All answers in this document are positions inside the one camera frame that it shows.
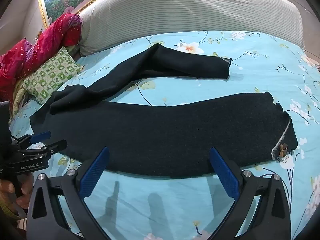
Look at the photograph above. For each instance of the yellow green floral cloth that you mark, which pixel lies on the yellow green floral cloth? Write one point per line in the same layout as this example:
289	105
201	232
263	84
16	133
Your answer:
18	97

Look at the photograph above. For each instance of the striped beige headboard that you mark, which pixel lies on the striped beige headboard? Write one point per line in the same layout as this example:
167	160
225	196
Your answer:
187	7

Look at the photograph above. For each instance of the red sequined blanket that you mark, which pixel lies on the red sequined blanket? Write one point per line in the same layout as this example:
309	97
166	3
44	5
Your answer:
50	40

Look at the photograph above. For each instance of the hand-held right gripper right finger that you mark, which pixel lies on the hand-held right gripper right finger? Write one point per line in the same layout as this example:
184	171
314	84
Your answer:
225	173

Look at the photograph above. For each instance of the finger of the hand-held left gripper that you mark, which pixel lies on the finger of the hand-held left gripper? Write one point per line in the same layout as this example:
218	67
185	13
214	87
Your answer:
53	147
41	135

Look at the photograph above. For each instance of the gold framed landscape painting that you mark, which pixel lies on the gold framed landscape painting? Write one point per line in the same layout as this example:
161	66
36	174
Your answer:
57	0

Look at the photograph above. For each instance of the green patterned pillow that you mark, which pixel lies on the green patterned pillow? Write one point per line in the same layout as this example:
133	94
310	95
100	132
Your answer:
52	75

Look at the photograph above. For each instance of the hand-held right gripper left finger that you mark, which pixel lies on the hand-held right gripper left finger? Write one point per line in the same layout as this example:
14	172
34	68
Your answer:
93	173

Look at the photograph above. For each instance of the black pants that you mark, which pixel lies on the black pants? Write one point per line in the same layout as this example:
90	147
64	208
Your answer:
162	135

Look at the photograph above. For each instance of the person's left hand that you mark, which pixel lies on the person's left hand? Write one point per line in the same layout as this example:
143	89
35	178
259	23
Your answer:
25	188

